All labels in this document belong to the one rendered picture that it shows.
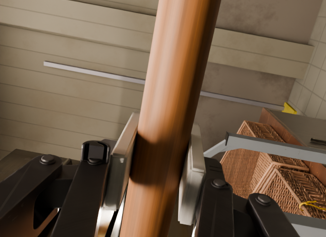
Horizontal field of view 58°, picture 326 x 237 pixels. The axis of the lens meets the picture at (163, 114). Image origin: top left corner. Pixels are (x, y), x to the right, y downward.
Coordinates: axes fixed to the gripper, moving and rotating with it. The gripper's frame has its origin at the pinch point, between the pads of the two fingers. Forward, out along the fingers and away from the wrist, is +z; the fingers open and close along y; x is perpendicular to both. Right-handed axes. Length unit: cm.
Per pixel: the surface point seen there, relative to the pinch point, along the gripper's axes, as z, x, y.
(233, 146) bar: 85, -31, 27
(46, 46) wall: 276, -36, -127
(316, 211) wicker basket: 62, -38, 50
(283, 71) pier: 258, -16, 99
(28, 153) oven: 153, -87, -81
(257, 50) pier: 257, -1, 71
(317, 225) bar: 39, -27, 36
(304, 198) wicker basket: 69, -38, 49
